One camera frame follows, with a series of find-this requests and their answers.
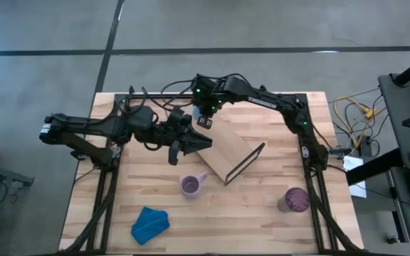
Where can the black metal table frame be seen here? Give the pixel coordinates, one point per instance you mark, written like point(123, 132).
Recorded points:
point(100, 185)

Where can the pink ribbed mug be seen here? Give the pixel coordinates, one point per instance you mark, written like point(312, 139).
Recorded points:
point(190, 186)

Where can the blue folded cloth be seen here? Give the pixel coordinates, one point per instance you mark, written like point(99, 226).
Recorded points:
point(149, 225)

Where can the white paper sheet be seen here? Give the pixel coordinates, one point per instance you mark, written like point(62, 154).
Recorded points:
point(352, 163)

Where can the purple ribbed tumbler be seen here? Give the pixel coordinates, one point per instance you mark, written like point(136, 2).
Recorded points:
point(295, 200)

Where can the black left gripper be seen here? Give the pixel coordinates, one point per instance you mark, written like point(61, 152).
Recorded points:
point(174, 128)

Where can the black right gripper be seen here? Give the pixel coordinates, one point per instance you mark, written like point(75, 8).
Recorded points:
point(208, 94)

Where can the black desk foot bar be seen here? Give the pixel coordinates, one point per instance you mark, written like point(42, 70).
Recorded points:
point(376, 166)

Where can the grey side desk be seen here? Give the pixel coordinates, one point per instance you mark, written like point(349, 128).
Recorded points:
point(395, 117)

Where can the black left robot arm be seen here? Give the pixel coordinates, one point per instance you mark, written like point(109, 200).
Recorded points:
point(84, 126)

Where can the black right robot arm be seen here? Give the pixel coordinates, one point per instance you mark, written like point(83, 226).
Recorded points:
point(272, 103)

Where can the black power adapter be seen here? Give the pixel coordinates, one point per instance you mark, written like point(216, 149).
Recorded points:
point(368, 146)

